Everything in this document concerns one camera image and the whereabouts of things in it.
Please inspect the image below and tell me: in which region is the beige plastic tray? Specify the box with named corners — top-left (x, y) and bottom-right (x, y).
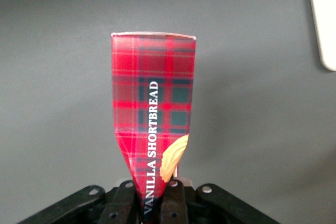
top-left (305, 0), bottom-right (336, 72)

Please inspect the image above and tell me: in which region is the red tartan cookie box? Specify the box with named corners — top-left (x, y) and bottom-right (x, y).
top-left (110, 31), bottom-right (197, 224)

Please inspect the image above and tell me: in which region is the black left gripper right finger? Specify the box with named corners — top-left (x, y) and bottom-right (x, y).
top-left (159, 178), bottom-right (279, 224)

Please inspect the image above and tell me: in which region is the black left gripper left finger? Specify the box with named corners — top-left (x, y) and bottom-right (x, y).
top-left (17, 180), bottom-right (143, 224)

